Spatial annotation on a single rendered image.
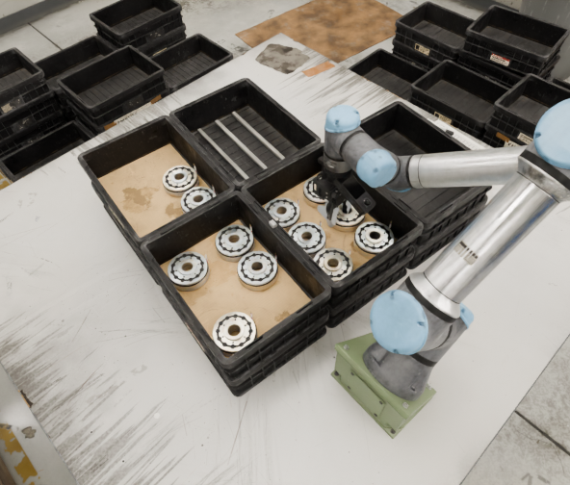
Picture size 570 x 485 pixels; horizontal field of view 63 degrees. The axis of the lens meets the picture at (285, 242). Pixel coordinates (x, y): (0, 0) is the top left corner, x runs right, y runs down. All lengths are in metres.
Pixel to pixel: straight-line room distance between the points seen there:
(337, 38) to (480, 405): 2.84
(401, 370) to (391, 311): 0.20
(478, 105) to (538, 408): 1.39
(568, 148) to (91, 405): 1.15
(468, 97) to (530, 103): 0.30
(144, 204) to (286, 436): 0.75
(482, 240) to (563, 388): 1.42
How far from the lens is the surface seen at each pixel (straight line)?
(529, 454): 2.08
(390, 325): 0.89
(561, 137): 0.84
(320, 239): 1.24
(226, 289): 1.21
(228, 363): 1.01
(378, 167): 0.98
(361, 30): 3.73
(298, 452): 1.19
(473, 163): 1.04
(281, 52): 2.17
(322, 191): 1.22
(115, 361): 1.34
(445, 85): 2.63
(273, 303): 1.18
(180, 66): 2.76
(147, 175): 1.51
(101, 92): 2.50
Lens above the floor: 1.87
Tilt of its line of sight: 54 degrees down
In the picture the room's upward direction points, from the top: 3 degrees counter-clockwise
